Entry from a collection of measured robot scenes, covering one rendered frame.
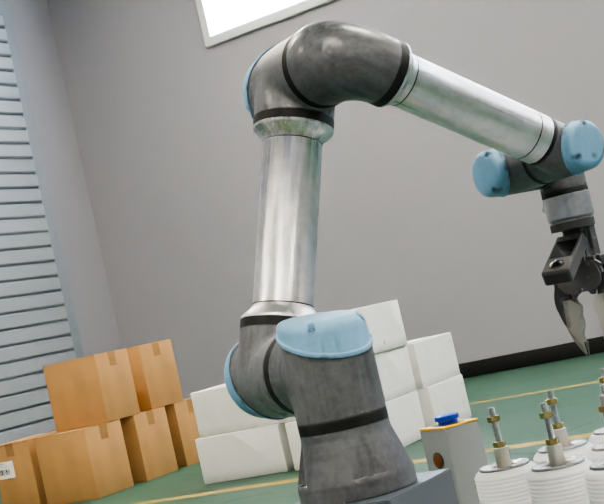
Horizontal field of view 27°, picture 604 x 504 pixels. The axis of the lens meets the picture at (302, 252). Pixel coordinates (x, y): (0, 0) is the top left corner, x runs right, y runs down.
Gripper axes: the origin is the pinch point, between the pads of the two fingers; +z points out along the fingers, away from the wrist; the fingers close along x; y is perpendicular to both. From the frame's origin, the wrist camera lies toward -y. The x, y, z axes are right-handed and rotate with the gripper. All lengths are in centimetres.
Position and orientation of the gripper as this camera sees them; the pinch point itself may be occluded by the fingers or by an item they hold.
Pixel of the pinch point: (596, 344)
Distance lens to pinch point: 204.4
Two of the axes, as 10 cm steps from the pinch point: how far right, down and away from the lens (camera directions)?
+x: -8.3, 2.2, 5.2
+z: 2.2, 9.7, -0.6
